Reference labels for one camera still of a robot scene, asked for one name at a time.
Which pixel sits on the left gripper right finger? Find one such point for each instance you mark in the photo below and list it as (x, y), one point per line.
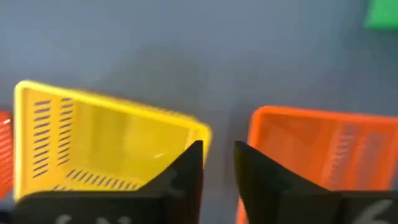
(267, 193)

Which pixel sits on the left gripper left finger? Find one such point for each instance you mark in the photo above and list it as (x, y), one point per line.
(189, 174)

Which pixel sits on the red plastic basket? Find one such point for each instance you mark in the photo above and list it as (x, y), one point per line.
(5, 155)
(311, 149)

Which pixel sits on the yellow plastic basket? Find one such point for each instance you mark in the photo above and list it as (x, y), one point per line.
(109, 140)

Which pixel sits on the green plastic basket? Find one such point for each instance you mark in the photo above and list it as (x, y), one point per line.
(382, 14)

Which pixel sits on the blue table mat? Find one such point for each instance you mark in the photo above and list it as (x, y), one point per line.
(186, 62)

